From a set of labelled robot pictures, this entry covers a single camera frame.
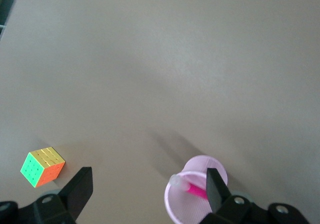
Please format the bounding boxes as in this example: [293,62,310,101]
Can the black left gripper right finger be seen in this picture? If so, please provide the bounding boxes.
[199,168,312,224]

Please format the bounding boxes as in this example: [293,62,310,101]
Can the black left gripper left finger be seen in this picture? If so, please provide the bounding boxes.
[0,166,94,224]

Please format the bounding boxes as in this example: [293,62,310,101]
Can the pink marker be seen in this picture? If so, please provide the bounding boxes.
[167,173,209,200]

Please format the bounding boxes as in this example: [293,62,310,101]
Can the pink mesh cup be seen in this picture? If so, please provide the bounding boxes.
[164,154,228,224]

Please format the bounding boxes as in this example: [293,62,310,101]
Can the colourful puzzle cube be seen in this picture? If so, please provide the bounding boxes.
[20,146,66,189]

